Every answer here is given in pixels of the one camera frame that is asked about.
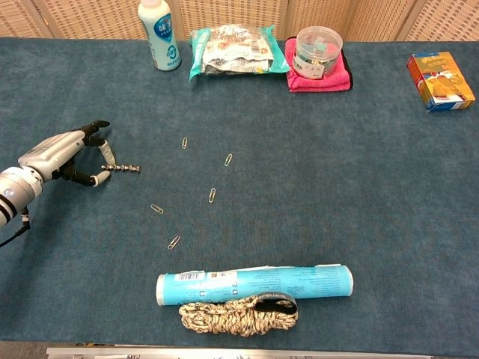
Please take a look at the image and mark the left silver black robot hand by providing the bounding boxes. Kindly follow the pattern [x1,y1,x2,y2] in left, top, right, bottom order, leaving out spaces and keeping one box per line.
[17,120,113,187]

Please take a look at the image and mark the metal bead chain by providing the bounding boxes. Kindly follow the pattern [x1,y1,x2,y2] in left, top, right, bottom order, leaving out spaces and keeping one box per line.
[101,163,142,174]

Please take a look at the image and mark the clear round container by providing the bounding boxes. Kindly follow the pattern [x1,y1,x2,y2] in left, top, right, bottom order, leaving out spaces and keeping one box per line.
[293,25,344,80]

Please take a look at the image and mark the white blue drink bottle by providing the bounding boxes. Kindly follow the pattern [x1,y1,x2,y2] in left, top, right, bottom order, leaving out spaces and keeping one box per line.
[137,0,183,72]

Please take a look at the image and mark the teal plastic snack bag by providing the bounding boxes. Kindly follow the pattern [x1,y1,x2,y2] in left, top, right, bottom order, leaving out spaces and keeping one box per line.
[188,24,291,82]

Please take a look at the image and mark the woven wicker folding screen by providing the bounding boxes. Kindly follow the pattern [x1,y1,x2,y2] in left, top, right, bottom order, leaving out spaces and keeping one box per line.
[0,0,479,43]

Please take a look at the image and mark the light blue cylindrical roll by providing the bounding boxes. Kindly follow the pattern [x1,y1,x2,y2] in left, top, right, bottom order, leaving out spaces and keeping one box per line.
[156,263,354,307]

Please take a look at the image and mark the pink folded cloth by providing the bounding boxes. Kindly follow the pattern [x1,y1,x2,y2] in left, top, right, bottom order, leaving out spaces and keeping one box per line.
[284,37,353,93]

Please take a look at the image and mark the orange blue cardboard box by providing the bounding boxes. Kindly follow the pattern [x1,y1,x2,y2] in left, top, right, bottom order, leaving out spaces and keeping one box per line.
[406,51,477,113]

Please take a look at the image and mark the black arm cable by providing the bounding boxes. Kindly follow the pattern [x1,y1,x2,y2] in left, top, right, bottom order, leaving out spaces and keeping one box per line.
[0,207,31,248]

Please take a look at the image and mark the camouflage rope bundle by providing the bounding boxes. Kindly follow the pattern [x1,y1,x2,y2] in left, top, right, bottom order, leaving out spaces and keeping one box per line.
[177,295,299,337]

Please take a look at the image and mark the aluminium frame rail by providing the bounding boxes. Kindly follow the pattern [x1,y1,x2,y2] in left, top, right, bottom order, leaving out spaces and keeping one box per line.
[46,346,431,359]

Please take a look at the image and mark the black rope strap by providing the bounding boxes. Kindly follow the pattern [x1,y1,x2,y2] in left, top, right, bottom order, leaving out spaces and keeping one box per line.
[254,292,299,317]

